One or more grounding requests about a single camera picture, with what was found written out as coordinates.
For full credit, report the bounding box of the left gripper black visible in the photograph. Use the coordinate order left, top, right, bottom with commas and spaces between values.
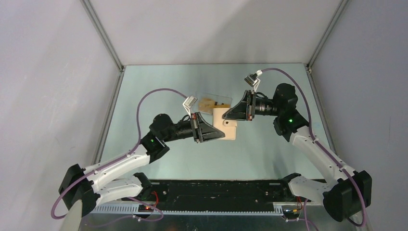
163, 112, 225, 142

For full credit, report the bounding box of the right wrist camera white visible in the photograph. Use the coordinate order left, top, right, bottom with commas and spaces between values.
244, 70, 263, 89

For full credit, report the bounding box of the aluminium frame post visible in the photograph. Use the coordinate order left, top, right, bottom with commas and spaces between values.
306, 0, 351, 74
80, 0, 124, 72

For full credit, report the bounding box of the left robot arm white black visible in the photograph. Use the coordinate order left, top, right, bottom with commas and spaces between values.
59, 113, 225, 217

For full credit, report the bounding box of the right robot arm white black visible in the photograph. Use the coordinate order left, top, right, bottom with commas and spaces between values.
223, 83, 372, 222

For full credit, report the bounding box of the left aluminium frame post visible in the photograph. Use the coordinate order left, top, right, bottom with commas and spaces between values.
80, 0, 124, 72

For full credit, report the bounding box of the clear plastic card box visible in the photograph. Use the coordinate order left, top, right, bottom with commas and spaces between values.
194, 92, 232, 115

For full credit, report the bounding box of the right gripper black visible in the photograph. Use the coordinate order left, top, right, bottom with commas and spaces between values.
223, 90, 282, 121

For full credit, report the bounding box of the orange credit cards stack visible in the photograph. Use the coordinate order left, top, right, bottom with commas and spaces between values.
198, 98, 230, 115

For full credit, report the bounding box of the grey slotted cable duct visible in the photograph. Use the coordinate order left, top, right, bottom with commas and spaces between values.
92, 204, 284, 217

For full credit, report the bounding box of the right aluminium frame post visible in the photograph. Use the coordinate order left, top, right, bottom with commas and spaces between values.
306, 0, 351, 74

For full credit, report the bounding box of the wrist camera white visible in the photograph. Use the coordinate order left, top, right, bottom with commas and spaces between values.
244, 70, 263, 89
182, 95, 198, 117

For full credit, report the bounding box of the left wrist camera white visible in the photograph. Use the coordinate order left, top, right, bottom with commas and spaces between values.
182, 95, 198, 117

